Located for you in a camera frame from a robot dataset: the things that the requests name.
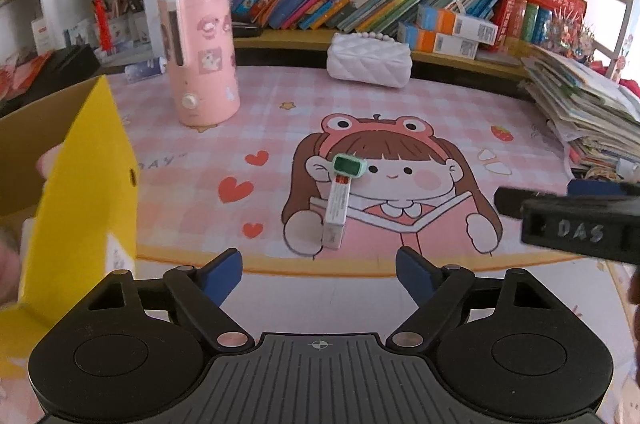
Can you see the red paper sheets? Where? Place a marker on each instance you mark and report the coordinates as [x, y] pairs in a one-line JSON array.
[[25, 74]]

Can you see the red tassel ornament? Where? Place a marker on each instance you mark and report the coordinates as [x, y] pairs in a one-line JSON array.
[[101, 24]]

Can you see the orange and blue carton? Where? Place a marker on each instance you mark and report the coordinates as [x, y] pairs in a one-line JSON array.
[[450, 21], [435, 41]]

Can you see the green thick book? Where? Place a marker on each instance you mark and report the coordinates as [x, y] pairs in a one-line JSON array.
[[531, 21]]

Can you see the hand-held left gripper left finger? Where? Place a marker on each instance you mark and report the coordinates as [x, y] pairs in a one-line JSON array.
[[225, 274]]

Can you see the white quilted purse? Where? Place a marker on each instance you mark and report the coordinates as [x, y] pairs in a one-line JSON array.
[[370, 64]]

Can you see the glittery multicolour ornament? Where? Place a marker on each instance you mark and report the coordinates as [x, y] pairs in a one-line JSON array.
[[570, 36]]

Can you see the small blue patterned carton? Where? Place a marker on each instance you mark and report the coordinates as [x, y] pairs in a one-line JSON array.
[[142, 70]]

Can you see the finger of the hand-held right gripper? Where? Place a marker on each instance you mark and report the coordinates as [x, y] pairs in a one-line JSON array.
[[600, 189], [507, 201]]

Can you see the black printer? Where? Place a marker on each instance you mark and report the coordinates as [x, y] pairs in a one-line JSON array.
[[75, 61]]

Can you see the small green white bottle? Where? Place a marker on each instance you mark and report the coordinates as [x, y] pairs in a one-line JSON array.
[[349, 165]]

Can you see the yellow cardboard box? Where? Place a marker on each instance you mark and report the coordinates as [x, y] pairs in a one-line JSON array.
[[85, 204]]

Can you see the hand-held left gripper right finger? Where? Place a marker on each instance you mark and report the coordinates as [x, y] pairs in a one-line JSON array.
[[415, 274]]

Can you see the red thick book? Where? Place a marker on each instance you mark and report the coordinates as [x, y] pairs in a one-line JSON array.
[[507, 21]]

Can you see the stack of papers and notebooks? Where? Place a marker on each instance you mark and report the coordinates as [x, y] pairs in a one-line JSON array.
[[575, 104]]

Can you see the small white carton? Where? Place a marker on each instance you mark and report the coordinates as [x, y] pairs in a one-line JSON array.
[[335, 209]]

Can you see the cluster of pen cups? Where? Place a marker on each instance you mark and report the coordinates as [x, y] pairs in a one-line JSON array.
[[125, 29]]

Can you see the pink cartoon cylinder container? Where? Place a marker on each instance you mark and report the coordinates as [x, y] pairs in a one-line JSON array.
[[200, 69]]

